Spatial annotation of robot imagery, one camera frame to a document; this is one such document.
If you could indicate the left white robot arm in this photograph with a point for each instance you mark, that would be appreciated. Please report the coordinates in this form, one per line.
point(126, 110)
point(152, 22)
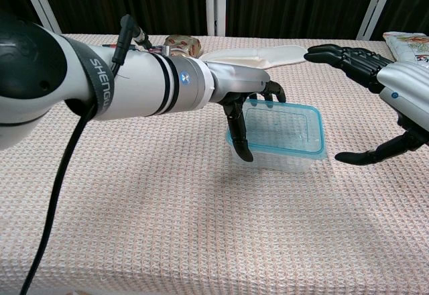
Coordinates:
point(140, 84)

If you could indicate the white slipper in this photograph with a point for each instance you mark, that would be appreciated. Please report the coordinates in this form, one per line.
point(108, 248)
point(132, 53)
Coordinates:
point(268, 57)

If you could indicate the blue plastic container lid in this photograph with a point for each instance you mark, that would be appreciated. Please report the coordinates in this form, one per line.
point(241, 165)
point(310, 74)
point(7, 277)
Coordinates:
point(285, 127)

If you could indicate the pink waffle tablecloth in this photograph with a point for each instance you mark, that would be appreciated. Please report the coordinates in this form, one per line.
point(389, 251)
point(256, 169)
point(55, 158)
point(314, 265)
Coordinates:
point(201, 214)

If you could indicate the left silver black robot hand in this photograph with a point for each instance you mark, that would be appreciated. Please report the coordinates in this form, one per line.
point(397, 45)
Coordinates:
point(238, 78)

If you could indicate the gold foil snack packet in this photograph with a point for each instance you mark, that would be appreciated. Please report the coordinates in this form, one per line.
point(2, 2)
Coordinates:
point(184, 45)

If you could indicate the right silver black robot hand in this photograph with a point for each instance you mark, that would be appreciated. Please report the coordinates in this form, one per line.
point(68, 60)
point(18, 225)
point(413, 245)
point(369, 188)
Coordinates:
point(407, 84)

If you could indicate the white blue snack bag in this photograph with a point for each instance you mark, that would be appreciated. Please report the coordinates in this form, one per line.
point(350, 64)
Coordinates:
point(409, 47)

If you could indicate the white frame post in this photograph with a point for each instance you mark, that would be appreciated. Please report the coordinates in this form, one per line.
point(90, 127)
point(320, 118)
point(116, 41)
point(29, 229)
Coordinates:
point(214, 3)
point(378, 3)
point(42, 3)

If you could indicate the clear plastic container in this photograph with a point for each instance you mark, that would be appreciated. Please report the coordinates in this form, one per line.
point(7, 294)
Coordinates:
point(285, 165)

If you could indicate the dark red-blue snack packet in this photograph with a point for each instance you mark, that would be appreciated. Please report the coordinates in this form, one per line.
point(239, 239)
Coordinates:
point(109, 45)

